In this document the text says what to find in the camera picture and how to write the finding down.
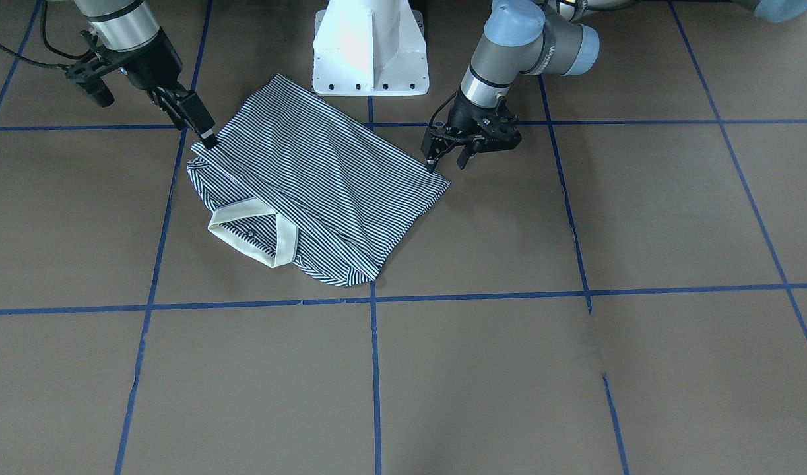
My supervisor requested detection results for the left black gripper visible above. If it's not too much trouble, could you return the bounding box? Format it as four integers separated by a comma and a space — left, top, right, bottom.
422, 96, 522, 174

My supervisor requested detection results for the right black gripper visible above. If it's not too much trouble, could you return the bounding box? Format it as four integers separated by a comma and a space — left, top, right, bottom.
123, 30, 218, 150

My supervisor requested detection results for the striped polo shirt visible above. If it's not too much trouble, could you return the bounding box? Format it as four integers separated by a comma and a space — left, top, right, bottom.
187, 73, 449, 288

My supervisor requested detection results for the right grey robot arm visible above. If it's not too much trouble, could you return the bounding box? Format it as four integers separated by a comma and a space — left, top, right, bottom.
65, 1, 217, 148

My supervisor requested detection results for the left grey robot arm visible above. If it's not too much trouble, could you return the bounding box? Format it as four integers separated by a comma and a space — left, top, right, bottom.
422, 1, 703, 172

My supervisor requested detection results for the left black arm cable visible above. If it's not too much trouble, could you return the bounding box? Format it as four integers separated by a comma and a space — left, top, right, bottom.
428, 89, 460, 129

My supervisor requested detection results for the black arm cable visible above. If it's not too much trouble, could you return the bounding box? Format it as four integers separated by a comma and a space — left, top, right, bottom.
428, 89, 460, 129
0, 0, 100, 70

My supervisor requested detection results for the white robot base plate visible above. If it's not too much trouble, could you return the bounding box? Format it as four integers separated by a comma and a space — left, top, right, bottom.
311, 1, 430, 96

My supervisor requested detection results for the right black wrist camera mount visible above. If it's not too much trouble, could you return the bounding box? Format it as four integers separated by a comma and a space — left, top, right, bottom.
65, 54, 123, 108

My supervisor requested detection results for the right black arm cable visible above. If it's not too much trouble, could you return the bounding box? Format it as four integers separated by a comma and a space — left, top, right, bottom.
0, 0, 100, 70

